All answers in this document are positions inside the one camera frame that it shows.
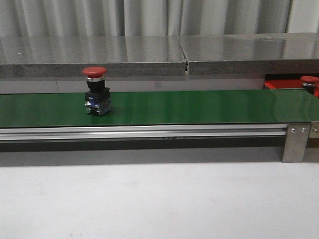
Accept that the grey curtain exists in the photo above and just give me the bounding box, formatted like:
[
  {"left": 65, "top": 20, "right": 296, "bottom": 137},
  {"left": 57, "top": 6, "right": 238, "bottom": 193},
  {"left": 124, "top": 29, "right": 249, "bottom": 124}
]
[{"left": 0, "top": 0, "right": 295, "bottom": 37}]

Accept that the grey stone slab right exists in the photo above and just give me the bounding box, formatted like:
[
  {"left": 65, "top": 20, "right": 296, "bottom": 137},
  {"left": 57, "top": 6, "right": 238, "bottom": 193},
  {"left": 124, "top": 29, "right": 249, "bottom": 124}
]
[{"left": 179, "top": 33, "right": 319, "bottom": 76}]

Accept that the red push button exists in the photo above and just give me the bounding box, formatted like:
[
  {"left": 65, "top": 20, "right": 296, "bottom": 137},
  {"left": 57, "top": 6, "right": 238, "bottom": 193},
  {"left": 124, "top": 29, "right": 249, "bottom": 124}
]
[{"left": 82, "top": 67, "right": 112, "bottom": 116}]

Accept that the grey stone slab left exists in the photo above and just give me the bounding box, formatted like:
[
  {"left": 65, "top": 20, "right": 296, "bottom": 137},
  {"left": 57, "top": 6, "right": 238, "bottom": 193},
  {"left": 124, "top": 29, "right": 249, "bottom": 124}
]
[{"left": 0, "top": 36, "right": 186, "bottom": 77}]

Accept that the grey stone slab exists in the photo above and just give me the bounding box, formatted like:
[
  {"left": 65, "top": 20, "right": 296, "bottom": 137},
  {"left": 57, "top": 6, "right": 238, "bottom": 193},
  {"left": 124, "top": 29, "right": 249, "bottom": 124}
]
[
  {"left": 0, "top": 36, "right": 186, "bottom": 77},
  {"left": 179, "top": 33, "right": 319, "bottom": 76}
]

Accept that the aluminium conveyor frame rail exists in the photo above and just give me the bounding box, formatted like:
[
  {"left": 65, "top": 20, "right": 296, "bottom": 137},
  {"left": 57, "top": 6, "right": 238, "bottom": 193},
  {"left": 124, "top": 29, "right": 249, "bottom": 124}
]
[{"left": 0, "top": 123, "right": 288, "bottom": 142}]

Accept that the green conveyor belt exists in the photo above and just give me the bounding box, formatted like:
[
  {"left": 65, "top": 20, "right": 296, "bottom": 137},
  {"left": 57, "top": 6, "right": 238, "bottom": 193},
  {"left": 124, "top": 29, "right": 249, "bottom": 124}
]
[{"left": 0, "top": 89, "right": 319, "bottom": 128}]

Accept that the red plastic tray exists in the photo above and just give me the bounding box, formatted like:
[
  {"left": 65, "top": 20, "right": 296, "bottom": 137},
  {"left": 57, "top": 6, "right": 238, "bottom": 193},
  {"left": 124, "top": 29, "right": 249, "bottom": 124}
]
[{"left": 264, "top": 78, "right": 319, "bottom": 98}]

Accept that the steel conveyor support bracket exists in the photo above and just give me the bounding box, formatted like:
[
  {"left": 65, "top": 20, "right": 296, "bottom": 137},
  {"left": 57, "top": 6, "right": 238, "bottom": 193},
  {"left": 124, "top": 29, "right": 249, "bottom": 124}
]
[{"left": 282, "top": 121, "right": 319, "bottom": 163}]

